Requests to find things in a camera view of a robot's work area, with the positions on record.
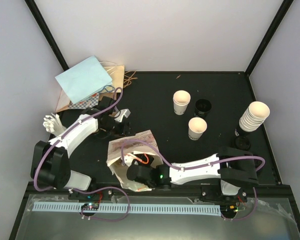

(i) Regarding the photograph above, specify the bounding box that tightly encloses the cream bear paper bag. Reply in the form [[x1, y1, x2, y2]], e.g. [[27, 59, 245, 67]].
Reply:
[[106, 130, 163, 192]]

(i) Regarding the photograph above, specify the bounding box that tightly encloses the white paper coffee cup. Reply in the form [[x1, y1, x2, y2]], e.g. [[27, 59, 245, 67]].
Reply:
[[188, 117, 208, 141]]

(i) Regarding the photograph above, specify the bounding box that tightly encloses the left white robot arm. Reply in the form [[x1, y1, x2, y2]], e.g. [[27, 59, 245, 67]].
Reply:
[[30, 97, 131, 200]]

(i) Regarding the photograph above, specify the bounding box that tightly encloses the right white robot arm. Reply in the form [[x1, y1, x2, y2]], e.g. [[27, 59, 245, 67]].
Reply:
[[124, 147, 265, 202]]

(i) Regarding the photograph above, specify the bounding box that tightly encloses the black paper coffee cup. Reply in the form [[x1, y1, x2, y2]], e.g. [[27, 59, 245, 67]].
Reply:
[[194, 99, 212, 118]]

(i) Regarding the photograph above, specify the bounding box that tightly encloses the checkered paper bag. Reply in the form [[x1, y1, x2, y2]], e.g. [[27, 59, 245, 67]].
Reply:
[[67, 93, 100, 109]]

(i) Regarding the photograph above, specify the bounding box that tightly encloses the light blue paper bag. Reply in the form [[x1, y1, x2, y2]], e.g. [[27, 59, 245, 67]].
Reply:
[[55, 55, 115, 109]]

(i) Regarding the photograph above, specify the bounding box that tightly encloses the white plastic cutlery bunch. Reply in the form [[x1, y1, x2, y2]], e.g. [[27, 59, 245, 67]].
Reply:
[[43, 113, 67, 136]]

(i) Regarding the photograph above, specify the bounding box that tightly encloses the brown kraft paper bag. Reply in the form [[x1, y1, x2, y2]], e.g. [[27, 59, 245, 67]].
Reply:
[[55, 65, 125, 113]]

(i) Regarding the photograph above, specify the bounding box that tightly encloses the black cup lid stack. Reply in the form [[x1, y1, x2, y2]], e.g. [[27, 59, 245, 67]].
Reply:
[[232, 136, 251, 151]]

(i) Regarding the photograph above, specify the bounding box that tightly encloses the stack of white cups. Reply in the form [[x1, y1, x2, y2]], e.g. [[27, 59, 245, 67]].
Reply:
[[237, 101, 270, 133]]

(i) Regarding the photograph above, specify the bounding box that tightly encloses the light blue cable chain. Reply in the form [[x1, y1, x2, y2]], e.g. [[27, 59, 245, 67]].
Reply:
[[32, 201, 223, 218]]

